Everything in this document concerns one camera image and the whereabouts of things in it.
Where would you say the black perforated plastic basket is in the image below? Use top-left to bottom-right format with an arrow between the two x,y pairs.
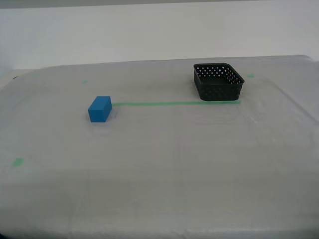
193,62 -> 245,102

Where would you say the blue rectangular block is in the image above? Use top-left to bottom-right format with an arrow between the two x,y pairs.
87,96 -> 112,123

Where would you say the long green tape strip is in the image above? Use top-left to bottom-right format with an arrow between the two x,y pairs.
111,100 -> 241,107

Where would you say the white table cover cloth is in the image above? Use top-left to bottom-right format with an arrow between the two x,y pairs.
0,54 -> 319,239

